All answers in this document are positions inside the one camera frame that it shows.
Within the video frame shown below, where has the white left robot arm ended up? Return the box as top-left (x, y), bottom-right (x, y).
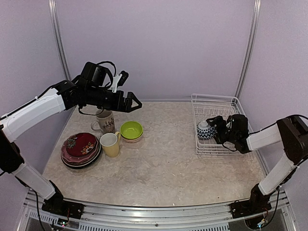
top-left (0, 61), bottom-right (142, 214)

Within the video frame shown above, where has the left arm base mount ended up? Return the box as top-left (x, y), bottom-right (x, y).
top-left (42, 200), bottom-right (85, 219)

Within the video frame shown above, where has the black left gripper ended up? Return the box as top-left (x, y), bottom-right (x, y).
top-left (86, 86), bottom-right (142, 112)

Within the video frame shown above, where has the dark red patterned plate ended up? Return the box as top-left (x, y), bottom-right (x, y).
top-left (65, 132), bottom-right (97, 157)

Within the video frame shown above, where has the white shell pattern mug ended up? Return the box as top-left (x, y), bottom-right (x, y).
top-left (90, 110), bottom-right (116, 135)

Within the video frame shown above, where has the white wire dish rack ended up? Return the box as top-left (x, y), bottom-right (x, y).
top-left (191, 93), bottom-right (250, 156)

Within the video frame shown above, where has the right aluminium frame post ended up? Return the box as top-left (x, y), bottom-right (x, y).
top-left (235, 0), bottom-right (261, 98)

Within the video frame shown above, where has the lime green bowl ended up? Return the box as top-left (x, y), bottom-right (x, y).
top-left (120, 121), bottom-right (143, 140)

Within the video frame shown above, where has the front aluminium rail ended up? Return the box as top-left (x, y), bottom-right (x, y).
top-left (17, 191), bottom-right (298, 231)

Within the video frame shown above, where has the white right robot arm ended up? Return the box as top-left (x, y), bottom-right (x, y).
top-left (206, 114), bottom-right (308, 214)

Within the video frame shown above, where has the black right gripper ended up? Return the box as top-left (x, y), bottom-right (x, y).
top-left (206, 115), bottom-right (238, 145)

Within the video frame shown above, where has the blue white patterned cup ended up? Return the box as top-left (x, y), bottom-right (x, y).
top-left (196, 120), bottom-right (216, 140)

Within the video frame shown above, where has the black striped rim plate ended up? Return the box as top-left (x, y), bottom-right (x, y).
top-left (61, 139), bottom-right (102, 169)

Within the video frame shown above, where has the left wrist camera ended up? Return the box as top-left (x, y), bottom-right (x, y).
top-left (109, 71), bottom-right (129, 93)

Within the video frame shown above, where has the pale yellow cup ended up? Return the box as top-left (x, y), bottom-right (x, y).
top-left (100, 131), bottom-right (121, 158)

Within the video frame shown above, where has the left aluminium frame post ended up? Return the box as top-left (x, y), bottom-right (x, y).
top-left (48, 0), bottom-right (73, 80)

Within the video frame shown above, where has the red white floral bowl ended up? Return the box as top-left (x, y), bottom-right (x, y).
top-left (122, 136), bottom-right (142, 143)

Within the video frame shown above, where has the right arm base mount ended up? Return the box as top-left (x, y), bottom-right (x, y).
top-left (230, 200), bottom-right (272, 218)

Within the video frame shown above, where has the pink polka dot plate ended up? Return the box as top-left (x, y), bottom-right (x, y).
top-left (61, 132), bottom-right (101, 167)

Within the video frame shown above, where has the aluminium frame post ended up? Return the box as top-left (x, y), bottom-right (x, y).
top-left (48, 0), bottom-right (73, 80)
top-left (235, 0), bottom-right (261, 98)

